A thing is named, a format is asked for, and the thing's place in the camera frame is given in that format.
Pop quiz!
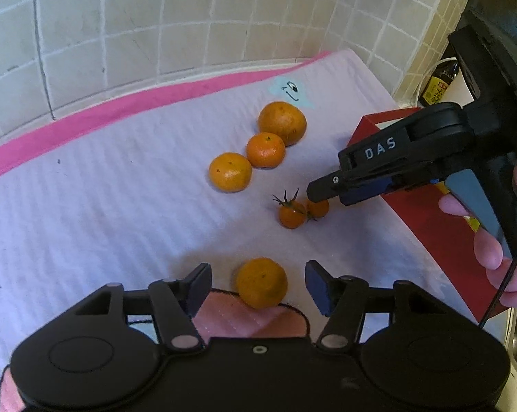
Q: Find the small orange mandarin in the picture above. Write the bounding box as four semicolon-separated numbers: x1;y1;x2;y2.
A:
246;131;286;169
235;257;289;310
209;152;254;193

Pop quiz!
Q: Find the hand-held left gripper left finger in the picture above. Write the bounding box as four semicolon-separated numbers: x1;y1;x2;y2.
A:
76;263;213;350

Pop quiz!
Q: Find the cherry tomato with green stem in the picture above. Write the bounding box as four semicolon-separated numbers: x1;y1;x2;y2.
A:
272;189;307;230

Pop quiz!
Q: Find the person's right hand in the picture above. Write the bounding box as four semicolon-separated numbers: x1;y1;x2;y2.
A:
439;160;517;310

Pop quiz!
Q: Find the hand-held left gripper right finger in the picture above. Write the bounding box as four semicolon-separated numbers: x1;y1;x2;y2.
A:
305;260;452;350

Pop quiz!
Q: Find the black cable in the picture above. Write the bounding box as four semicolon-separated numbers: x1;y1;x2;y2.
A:
479;208;517;329

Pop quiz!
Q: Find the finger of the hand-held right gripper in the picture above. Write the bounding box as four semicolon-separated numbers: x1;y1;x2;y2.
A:
306;171;396;203
339;178;440;206

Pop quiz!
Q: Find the dark sauce bottle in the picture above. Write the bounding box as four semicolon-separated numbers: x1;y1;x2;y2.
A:
418;59;460;108

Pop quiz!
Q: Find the small cherry tomato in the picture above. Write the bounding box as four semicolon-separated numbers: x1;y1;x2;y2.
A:
305;198;330;222

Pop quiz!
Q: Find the printed quilted pink-edged mat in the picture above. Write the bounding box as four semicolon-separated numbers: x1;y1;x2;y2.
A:
0;49;510;412

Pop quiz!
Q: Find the red box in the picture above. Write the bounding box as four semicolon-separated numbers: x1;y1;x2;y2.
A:
346;109;513;319

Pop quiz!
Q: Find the large dull orange mandarin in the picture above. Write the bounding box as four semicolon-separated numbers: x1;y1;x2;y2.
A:
258;101;307;147

